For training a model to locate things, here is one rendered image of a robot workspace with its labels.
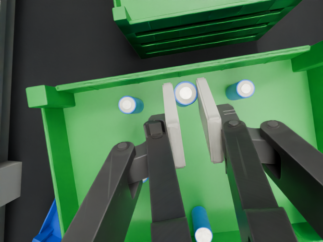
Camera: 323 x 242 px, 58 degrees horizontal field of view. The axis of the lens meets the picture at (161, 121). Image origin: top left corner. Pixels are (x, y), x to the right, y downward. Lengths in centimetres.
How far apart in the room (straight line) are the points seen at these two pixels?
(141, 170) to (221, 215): 23
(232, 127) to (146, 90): 21
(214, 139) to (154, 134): 3
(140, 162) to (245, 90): 16
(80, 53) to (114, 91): 46
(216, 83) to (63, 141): 19
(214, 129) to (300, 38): 68
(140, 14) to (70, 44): 33
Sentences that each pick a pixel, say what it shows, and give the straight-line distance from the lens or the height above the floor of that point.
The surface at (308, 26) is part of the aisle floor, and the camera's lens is 85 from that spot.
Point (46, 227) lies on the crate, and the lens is 86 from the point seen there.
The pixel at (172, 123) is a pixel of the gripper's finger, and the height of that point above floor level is 59.
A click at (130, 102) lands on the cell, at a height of 47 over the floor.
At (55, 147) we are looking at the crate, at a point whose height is 44.
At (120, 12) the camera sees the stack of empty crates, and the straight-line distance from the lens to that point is 46.
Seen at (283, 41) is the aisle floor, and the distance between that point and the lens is 82.
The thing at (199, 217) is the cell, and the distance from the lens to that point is 33.
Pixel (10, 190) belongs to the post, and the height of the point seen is 5.
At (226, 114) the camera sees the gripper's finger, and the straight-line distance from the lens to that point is 18.
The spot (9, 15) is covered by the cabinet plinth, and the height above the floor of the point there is 2.
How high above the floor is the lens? 75
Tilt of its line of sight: 86 degrees down
